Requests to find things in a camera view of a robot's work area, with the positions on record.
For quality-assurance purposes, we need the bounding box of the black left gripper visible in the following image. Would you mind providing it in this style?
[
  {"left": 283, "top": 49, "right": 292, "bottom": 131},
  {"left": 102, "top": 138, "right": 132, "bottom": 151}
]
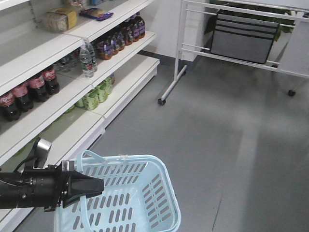
[{"left": 21, "top": 160, "right": 104, "bottom": 212}]

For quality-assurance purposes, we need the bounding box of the water bottle green label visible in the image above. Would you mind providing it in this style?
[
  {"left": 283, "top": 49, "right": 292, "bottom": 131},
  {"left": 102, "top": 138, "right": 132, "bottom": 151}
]
[
  {"left": 85, "top": 42, "right": 97, "bottom": 72},
  {"left": 79, "top": 44, "right": 94, "bottom": 78}
]

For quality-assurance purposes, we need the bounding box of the white store shelving unit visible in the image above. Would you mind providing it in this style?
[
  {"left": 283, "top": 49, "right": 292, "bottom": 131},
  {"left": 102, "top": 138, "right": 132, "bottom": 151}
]
[{"left": 0, "top": 0, "right": 160, "bottom": 232}]

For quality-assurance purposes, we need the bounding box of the grey black storage box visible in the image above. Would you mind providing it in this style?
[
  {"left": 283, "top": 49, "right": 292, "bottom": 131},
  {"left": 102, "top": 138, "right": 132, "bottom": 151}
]
[{"left": 210, "top": 14, "right": 279, "bottom": 64}]

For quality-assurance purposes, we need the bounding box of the coca cola bottle red label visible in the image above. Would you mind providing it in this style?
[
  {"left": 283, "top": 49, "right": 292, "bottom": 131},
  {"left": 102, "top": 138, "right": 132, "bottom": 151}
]
[
  {"left": 12, "top": 82, "right": 33, "bottom": 112},
  {"left": 28, "top": 73, "right": 49, "bottom": 102},
  {"left": 42, "top": 65, "right": 60, "bottom": 95},
  {"left": 0, "top": 92, "right": 21, "bottom": 122}
]

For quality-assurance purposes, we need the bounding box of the blue snack bag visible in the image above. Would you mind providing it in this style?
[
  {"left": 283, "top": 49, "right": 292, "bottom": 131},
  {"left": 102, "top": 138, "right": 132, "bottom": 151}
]
[{"left": 80, "top": 8, "right": 113, "bottom": 21}]

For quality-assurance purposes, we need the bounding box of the white wheeled metal rack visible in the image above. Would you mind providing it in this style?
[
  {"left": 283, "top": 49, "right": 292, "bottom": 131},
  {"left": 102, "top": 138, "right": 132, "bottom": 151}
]
[{"left": 158, "top": 0, "right": 309, "bottom": 105}]

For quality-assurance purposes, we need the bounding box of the clear biscuit box yellow label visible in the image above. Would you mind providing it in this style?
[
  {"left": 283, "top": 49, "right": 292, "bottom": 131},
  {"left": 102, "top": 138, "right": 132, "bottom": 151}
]
[{"left": 42, "top": 8, "right": 78, "bottom": 33}]

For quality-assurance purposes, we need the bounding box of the light blue plastic basket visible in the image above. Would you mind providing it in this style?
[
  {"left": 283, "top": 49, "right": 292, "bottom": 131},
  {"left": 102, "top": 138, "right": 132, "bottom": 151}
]
[{"left": 54, "top": 150, "right": 181, "bottom": 232}]

